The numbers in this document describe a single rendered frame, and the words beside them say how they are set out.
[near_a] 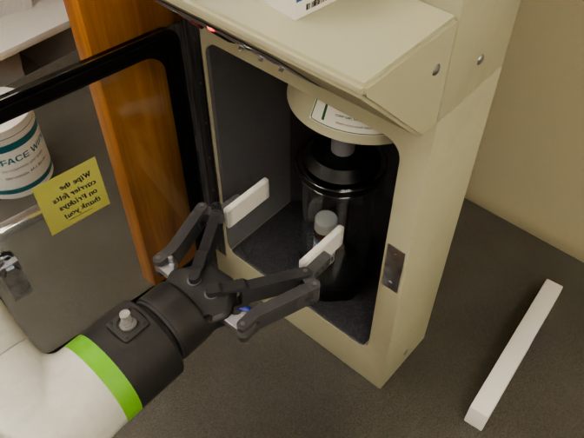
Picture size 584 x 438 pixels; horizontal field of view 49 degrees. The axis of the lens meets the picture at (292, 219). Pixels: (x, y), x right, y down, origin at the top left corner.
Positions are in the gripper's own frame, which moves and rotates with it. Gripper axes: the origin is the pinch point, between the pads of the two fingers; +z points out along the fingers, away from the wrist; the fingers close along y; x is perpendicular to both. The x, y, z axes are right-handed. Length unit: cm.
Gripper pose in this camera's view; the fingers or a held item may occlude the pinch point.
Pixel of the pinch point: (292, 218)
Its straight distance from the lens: 73.3
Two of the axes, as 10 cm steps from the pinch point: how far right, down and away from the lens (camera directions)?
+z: 6.6, -5.5, 5.1
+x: -0.1, 6.7, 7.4
